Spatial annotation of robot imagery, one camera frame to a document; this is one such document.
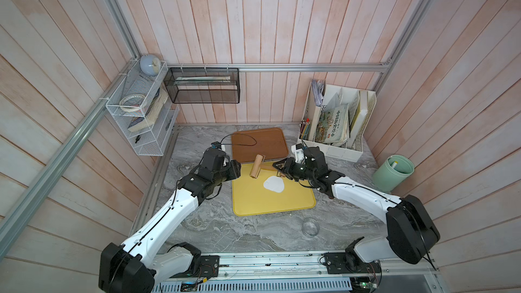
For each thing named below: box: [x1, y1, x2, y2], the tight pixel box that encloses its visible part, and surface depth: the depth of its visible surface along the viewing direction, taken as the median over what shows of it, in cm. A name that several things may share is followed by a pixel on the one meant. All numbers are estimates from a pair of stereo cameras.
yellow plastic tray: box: [232, 162, 317, 217], surface depth 94 cm
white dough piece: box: [263, 175, 285, 193], surface depth 97 cm
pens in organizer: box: [299, 118, 311, 140], surface depth 100 cm
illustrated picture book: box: [314, 103, 350, 144], surface depth 97 cm
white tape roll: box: [119, 93, 146, 112], surface depth 76 cm
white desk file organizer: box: [297, 79, 378, 163], surface depth 100 cm
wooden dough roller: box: [249, 153, 278, 179], surface depth 90 cm
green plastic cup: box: [373, 154, 416, 192], surface depth 89 cm
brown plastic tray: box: [232, 127, 289, 164], surface depth 114 cm
